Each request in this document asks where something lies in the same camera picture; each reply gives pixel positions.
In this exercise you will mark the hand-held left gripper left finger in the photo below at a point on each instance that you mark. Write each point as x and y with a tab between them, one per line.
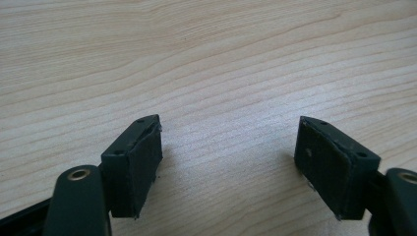
131	167

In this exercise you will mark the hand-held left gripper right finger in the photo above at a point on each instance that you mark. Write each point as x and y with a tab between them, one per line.
331	170

